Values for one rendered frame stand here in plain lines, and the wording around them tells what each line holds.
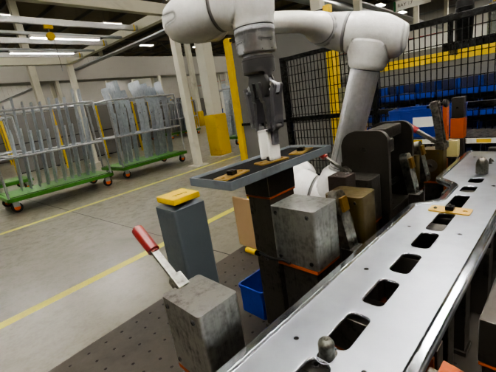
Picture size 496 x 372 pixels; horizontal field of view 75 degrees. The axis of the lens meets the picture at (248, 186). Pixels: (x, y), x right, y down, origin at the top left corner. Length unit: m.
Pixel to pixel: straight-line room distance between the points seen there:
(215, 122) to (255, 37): 7.73
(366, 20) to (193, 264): 0.93
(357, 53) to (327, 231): 0.74
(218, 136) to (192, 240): 7.89
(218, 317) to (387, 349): 0.21
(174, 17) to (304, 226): 0.56
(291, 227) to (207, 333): 0.25
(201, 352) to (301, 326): 0.14
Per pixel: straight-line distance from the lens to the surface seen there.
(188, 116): 7.65
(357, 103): 1.23
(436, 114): 1.30
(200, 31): 0.83
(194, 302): 0.47
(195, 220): 0.62
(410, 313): 0.52
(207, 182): 0.67
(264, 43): 0.75
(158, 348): 1.01
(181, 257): 0.63
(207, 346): 0.47
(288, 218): 0.61
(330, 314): 0.51
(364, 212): 0.74
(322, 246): 0.61
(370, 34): 1.20
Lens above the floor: 1.31
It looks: 15 degrees down
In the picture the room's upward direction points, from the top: 9 degrees counter-clockwise
